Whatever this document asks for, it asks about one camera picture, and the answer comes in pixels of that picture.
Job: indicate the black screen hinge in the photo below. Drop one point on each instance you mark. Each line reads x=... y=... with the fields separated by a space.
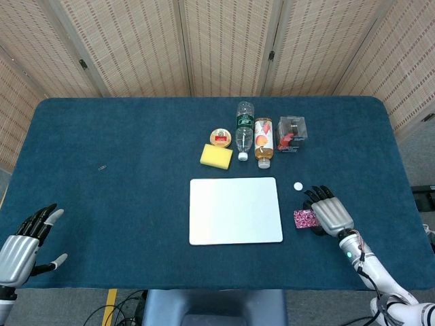
x=271 y=55
x=82 y=63

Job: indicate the juice bottle peach label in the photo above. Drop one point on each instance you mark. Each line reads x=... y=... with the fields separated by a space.
x=264 y=142

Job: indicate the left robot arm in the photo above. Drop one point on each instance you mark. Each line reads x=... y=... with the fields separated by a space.
x=5 y=305

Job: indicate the clear water bottle green label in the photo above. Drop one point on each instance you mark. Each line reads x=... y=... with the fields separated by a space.
x=244 y=132

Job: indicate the white sneaker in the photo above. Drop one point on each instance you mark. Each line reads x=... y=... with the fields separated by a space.
x=431 y=231

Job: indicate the blue grey robot torso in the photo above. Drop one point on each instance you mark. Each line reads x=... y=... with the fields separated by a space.
x=214 y=305

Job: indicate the round gold tin red label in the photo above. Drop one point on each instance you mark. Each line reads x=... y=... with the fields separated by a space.
x=221 y=137

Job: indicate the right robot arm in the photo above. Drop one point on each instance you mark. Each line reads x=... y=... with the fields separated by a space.
x=377 y=271

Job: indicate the blue table cloth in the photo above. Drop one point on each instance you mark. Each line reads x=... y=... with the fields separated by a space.
x=136 y=210

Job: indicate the black floor object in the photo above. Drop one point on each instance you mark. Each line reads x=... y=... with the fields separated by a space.
x=425 y=189

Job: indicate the yellow floor tape strip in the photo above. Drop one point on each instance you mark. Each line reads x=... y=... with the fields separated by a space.
x=109 y=305

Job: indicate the white rectangular board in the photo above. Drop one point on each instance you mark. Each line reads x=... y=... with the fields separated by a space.
x=235 y=210

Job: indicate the small white round disc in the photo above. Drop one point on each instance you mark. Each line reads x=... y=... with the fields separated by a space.
x=298 y=186

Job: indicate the yellow sponge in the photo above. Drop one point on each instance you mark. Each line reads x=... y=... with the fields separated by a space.
x=216 y=156

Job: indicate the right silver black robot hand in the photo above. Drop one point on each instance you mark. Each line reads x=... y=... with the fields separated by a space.
x=331 y=214

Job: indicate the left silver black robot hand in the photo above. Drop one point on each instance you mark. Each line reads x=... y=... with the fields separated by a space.
x=17 y=254

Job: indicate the woven bamboo folding screen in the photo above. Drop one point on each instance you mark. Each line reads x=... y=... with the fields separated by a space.
x=224 y=44

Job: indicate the clear box black red contents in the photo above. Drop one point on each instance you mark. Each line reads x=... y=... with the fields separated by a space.
x=292 y=134

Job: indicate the pink patterned packet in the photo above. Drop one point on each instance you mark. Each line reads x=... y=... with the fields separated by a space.
x=304 y=220

